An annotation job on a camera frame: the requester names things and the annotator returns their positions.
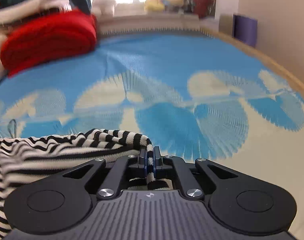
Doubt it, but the yellow plush toy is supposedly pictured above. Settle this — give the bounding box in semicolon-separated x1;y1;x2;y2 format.
144;0;185;12

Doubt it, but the purple rolled mat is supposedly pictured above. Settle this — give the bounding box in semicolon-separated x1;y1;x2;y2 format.
232;14;258;47

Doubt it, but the white plush toy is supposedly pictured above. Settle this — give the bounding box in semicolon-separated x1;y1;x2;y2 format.
91;0;117;17

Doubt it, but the black white striped garment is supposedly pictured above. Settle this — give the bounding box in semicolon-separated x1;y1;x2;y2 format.
0;128;173;240

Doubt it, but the white folded clothes stack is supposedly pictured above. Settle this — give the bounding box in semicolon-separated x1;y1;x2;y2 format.
0;0;72;24

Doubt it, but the red folded blanket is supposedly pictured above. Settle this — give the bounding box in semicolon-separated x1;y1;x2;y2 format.
0;10;97;77

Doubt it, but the blue cream patterned bedsheet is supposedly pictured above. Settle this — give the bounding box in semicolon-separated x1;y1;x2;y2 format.
0;34;304;234

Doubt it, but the wooden bed frame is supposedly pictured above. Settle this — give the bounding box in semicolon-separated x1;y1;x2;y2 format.
200;27;304;99

